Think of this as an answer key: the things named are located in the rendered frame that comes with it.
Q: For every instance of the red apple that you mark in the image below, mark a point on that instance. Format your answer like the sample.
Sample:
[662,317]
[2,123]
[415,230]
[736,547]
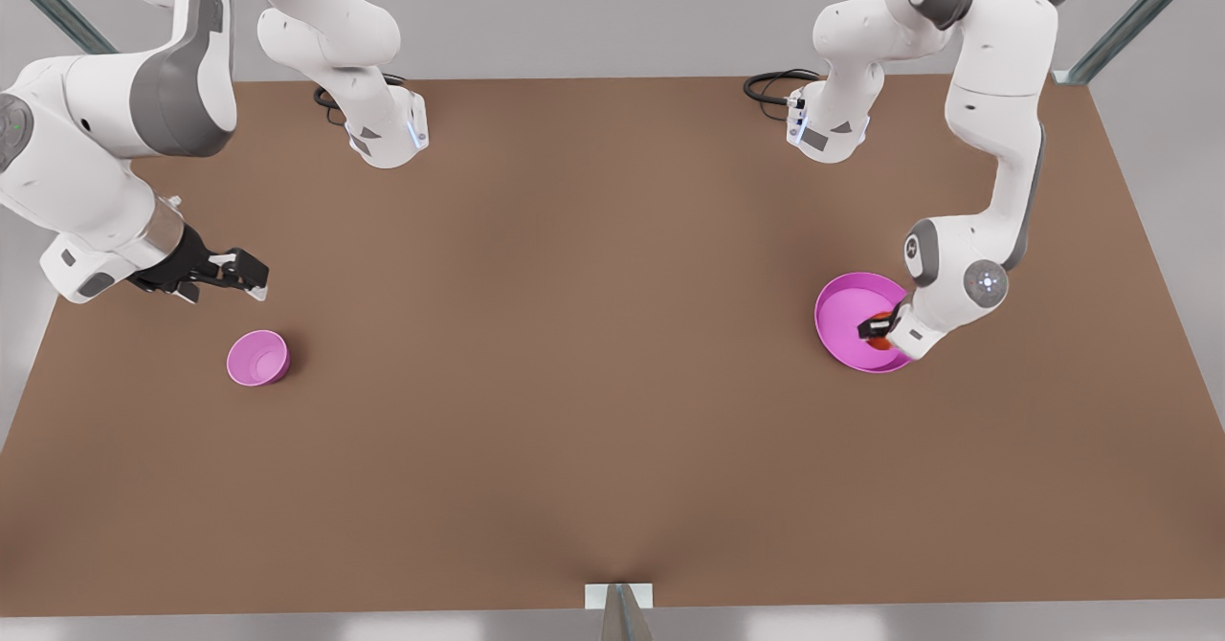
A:
[878,342]

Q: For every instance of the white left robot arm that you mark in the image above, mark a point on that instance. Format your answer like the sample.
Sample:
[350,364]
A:
[995,96]

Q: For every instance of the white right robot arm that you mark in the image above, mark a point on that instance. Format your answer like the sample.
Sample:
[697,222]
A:
[91,158]

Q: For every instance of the pink plate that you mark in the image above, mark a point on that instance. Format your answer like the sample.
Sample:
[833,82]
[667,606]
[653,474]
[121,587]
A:
[847,311]

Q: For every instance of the pink bowl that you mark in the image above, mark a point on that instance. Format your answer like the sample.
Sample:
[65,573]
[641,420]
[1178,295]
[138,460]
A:
[256,359]

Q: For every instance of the silver frame post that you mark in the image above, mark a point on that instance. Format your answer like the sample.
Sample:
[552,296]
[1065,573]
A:
[57,5]
[1134,19]
[622,612]

